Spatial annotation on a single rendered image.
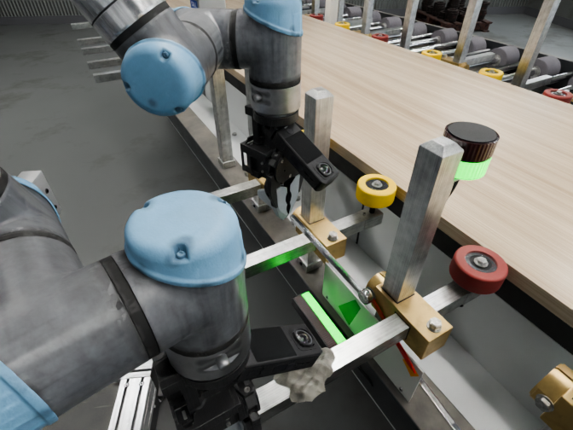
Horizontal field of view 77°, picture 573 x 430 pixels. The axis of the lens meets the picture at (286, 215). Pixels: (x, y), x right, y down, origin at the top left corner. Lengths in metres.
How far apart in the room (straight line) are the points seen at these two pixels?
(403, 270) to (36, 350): 0.44
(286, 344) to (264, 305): 1.24
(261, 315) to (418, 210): 1.23
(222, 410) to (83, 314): 0.20
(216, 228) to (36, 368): 0.12
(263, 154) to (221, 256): 0.37
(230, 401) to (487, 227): 0.53
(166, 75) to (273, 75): 0.18
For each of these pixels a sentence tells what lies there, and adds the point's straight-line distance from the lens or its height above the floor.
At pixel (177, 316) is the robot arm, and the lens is 0.24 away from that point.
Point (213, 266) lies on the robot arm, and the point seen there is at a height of 1.16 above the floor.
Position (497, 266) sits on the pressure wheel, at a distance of 0.66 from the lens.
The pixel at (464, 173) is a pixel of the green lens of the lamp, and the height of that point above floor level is 1.09.
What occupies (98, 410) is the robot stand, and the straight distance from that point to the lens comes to 1.33.
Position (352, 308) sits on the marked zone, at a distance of 0.71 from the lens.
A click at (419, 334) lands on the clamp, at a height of 0.87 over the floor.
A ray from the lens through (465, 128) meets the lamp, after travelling 0.49.
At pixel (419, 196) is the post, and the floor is 1.06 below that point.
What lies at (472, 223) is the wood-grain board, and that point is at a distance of 0.73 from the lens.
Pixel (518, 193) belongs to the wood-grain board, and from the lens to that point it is 0.86.
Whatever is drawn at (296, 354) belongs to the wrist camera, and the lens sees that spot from 0.41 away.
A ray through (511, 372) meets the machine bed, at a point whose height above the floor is 0.67.
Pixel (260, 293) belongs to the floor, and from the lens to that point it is 1.69.
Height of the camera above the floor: 1.33
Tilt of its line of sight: 39 degrees down
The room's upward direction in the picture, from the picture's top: straight up
